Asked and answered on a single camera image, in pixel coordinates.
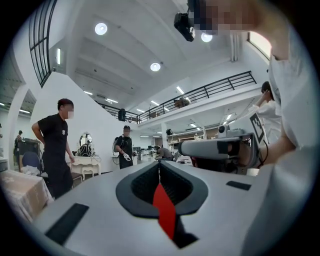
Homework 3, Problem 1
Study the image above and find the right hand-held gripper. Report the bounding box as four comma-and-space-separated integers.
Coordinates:
178, 112, 267, 175

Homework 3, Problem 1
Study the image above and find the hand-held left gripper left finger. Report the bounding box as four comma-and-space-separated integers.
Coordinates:
115, 161, 161, 219

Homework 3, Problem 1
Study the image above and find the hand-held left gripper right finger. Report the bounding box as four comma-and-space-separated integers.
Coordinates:
159, 161, 209, 216

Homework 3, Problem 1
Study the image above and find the person's right forearm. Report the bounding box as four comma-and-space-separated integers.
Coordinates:
261, 129, 300, 166

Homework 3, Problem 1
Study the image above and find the person's right hand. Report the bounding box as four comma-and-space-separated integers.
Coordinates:
228, 142, 253, 167

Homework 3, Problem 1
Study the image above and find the wooden storage shelving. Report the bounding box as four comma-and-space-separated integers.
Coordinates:
166, 131, 208, 151

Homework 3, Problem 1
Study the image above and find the black balcony railing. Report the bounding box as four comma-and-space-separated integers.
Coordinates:
95, 70, 258, 125

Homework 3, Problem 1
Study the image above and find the white vanity table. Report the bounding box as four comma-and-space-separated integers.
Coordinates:
70, 155, 102, 181

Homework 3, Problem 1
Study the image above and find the black patterned bag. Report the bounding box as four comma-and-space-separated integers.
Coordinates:
76, 142, 96, 158

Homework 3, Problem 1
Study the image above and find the oval vanity mirror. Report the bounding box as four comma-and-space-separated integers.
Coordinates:
79, 131, 93, 149

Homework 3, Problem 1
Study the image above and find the person's white shirt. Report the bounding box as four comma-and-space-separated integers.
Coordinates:
241, 24, 320, 256

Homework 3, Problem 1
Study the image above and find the blue chair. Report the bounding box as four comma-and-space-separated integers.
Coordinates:
18, 150, 49, 179

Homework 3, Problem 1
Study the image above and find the table with lace cloth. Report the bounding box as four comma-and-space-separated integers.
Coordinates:
0, 169, 55, 224

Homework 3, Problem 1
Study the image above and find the person's head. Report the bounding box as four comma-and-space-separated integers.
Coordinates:
187, 0, 292, 61

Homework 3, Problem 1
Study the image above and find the black framed window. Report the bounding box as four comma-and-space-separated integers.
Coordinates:
28, 0, 59, 89

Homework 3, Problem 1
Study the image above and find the white gripper-mounted camera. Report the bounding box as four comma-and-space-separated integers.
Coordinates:
217, 124, 231, 139

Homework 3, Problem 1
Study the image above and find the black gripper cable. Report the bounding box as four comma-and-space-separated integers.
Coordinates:
259, 138, 270, 166

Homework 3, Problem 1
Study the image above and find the black head-worn camera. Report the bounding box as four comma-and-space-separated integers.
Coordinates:
173, 11, 196, 43

